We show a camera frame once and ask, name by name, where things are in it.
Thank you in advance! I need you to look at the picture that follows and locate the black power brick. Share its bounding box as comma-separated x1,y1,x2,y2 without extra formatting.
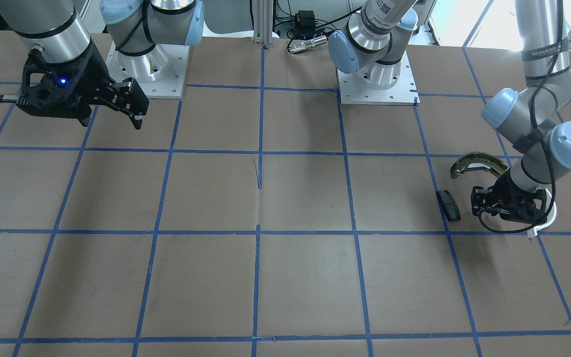
293,10,316,32

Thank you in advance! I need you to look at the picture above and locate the aluminium frame post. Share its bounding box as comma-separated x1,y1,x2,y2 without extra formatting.
251,0,274,48

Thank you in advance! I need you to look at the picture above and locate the silver metal cylinder plug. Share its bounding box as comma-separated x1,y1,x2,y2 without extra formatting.
287,35,327,55

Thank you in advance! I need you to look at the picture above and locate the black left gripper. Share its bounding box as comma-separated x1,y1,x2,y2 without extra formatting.
471,176,548,222

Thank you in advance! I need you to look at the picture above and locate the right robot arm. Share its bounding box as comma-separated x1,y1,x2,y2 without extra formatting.
0,0,205,129

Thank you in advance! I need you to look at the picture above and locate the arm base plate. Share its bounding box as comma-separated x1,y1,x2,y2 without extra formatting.
105,44,192,99
336,52,421,106

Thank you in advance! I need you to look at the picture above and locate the white curved plastic part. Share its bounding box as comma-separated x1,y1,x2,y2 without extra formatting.
526,202,557,240

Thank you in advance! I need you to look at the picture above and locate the curved metal brake shoe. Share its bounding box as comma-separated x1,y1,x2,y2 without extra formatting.
450,152,509,179

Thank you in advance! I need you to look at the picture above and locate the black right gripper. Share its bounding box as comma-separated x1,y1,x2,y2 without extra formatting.
0,42,150,130

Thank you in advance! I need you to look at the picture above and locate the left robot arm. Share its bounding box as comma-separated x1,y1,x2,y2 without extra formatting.
329,0,571,225

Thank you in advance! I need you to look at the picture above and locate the black brake pad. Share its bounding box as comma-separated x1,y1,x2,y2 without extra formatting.
436,190,461,222

